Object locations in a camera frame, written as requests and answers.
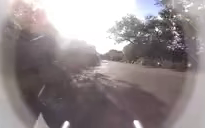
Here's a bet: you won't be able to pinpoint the grey asphalt road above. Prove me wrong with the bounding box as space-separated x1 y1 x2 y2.
33 59 204 128

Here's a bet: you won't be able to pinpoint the dark roadside bushes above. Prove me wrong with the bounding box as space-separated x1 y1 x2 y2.
0 19 102 128

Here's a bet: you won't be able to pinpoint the row of trees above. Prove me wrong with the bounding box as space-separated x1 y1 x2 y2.
101 0 205 72

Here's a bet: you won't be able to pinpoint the robot's own part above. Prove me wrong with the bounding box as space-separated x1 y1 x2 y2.
61 120 71 128
133 119 144 128

